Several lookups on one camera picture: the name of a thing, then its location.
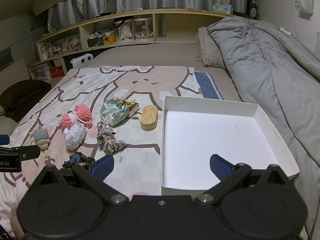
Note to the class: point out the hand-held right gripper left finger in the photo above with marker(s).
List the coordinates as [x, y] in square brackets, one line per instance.
[103, 167]

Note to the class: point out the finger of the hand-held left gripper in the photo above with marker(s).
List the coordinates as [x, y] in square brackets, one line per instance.
[22, 152]
[3, 139]

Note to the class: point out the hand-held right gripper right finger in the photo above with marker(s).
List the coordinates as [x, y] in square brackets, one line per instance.
[221, 168]

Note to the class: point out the white shallow cardboard box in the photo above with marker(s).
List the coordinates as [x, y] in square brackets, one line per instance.
[212, 130]

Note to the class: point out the pink white crochet doll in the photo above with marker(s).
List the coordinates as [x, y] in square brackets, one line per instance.
[75, 117]

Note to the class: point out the grey crochet mouse toy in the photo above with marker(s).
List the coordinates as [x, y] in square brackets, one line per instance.
[41, 136]

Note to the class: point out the dark blue-brown crochet piece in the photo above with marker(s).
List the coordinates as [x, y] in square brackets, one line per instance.
[77, 158]

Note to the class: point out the white crochet ball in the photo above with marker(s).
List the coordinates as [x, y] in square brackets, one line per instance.
[73, 137]

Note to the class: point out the dark brown cushion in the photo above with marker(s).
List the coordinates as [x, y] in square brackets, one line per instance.
[22, 95]

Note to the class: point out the small gold-edged box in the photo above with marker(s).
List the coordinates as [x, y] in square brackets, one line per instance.
[134, 109]

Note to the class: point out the beige cabinet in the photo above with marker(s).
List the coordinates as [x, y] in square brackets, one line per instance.
[13, 73]

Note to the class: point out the oval wooden block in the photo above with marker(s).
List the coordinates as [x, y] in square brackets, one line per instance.
[148, 117]

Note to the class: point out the clear storage bin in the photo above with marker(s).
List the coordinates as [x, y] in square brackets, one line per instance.
[40, 72]

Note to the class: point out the cartoon printed blanket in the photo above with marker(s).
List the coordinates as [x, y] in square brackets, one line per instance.
[75, 90]

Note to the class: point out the blue towel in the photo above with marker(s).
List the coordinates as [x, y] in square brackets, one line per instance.
[207, 85]

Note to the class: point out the red box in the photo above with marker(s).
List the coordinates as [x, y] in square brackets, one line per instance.
[57, 72]

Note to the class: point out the clear plastic bottle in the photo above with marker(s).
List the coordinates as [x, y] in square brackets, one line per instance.
[44, 52]

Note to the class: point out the grey duvet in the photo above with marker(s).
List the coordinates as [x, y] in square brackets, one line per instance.
[262, 67]

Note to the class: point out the row of small figurines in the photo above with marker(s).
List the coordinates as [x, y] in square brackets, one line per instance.
[65, 45]

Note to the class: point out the row of books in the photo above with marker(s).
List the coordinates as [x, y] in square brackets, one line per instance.
[40, 31]

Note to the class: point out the beige fluffy pillow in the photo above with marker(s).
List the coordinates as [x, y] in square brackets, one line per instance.
[210, 50]

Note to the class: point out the beige bed mattress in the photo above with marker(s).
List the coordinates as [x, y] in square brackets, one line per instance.
[150, 55]

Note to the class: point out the black box with chargers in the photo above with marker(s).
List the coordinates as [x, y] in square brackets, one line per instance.
[93, 43]

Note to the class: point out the yellow box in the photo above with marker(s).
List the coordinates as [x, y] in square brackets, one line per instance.
[110, 39]

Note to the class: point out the clear doll display case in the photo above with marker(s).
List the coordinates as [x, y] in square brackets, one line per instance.
[143, 30]
[126, 32]

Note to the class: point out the tissue box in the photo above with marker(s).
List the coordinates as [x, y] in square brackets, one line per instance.
[222, 8]

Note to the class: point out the wooden headboard shelf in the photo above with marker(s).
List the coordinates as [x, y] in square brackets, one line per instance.
[175, 13]

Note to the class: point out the green glass bottle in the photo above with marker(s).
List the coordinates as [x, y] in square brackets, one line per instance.
[253, 10]

